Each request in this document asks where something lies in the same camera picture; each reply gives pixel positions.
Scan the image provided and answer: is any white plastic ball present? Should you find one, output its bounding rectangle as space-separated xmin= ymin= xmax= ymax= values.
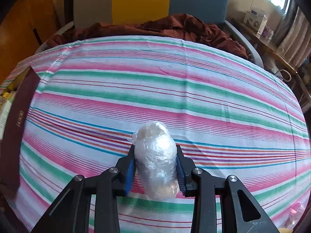
xmin=132 ymin=121 xmax=179 ymax=201

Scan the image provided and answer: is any gold tin box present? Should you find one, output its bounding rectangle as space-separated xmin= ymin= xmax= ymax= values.
xmin=1 ymin=67 xmax=40 ymax=192

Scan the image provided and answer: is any striped bed sheet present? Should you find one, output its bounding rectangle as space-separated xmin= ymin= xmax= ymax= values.
xmin=1 ymin=36 xmax=310 ymax=230

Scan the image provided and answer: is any maroon blanket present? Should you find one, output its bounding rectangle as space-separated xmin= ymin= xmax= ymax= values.
xmin=47 ymin=14 xmax=248 ymax=60

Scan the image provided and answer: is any wooden side desk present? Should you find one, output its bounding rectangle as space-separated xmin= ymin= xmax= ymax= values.
xmin=232 ymin=18 xmax=310 ymax=113

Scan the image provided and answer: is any white carton on desk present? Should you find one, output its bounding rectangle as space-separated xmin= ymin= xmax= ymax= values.
xmin=244 ymin=9 xmax=268 ymax=35

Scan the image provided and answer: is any pink curtain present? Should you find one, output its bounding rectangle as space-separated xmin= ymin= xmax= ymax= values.
xmin=272 ymin=0 xmax=310 ymax=69

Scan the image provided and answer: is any tricolour headboard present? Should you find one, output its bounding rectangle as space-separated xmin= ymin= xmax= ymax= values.
xmin=73 ymin=0 xmax=228 ymax=28

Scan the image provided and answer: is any wooden wardrobe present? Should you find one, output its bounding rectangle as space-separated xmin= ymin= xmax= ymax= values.
xmin=1 ymin=0 xmax=60 ymax=82

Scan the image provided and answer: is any grey bed frame rail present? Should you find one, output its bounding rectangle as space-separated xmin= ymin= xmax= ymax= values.
xmin=224 ymin=20 xmax=264 ymax=68

